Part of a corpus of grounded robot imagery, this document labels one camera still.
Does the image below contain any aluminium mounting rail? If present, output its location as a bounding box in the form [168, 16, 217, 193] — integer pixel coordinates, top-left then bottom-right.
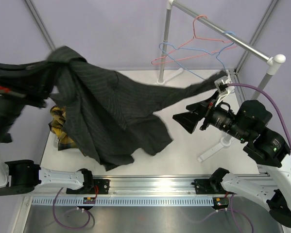
[86, 176, 277, 196]

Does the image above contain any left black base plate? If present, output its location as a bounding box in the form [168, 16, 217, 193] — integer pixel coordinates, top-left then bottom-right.
[66, 178, 110, 195]

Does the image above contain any metal clothes rack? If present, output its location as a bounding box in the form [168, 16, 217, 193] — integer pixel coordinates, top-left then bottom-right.
[156, 0, 287, 163]

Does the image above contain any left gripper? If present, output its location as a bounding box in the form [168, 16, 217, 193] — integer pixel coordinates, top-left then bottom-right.
[0, 57, 68, 144]

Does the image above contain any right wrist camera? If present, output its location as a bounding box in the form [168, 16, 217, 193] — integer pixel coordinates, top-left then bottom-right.
[215, 74, 235, 107]

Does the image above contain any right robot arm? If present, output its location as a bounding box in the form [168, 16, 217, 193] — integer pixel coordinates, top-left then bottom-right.
[172, 99, 291, 228]

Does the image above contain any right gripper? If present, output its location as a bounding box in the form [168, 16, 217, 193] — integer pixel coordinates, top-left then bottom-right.
[173, 90, 250, 142]

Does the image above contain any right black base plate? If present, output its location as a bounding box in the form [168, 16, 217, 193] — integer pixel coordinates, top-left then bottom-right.
[191, 178, 233, 195]

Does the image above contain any dark pinstripe shirt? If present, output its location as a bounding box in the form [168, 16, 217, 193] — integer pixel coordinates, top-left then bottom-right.
[0, 45, 227, 172]

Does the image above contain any yellow plaid shirt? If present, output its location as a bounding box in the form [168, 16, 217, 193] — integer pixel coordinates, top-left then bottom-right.
[49, 105, 77, 151]

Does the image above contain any pink wire hanger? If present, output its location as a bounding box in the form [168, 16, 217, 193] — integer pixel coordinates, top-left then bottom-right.
[151, 15, 237, 66]

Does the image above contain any white slotted cable duct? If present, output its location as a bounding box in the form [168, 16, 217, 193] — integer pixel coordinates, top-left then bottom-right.
[31, 196, 215, 206]

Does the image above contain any blue wire hanger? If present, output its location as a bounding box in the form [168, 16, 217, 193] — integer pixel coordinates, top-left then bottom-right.
[158, 31, 236, 81]

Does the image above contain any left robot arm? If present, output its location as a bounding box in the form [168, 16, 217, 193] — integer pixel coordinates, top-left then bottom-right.
[0, 61, 94, 196]

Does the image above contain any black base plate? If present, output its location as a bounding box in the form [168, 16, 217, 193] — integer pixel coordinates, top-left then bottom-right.
[66, 178, 110, 195]
[191, 178, 233, 195]

